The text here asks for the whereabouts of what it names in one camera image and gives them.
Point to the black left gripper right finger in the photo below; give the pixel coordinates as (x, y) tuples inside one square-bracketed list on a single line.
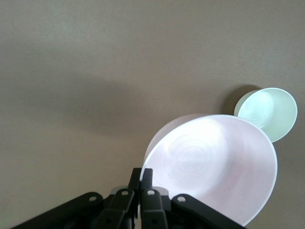
[(152, 210)]

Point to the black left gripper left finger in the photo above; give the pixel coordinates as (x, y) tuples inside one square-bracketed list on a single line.
[(114, 210)]

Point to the pink plastic bowl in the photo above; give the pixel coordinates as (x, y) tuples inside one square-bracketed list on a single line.
[(214, 167)]

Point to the white plastic bowl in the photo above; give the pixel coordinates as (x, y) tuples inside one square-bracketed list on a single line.
[(274, 112)]

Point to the brown table mat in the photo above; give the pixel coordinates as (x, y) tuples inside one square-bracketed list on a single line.
[(95, 71)]

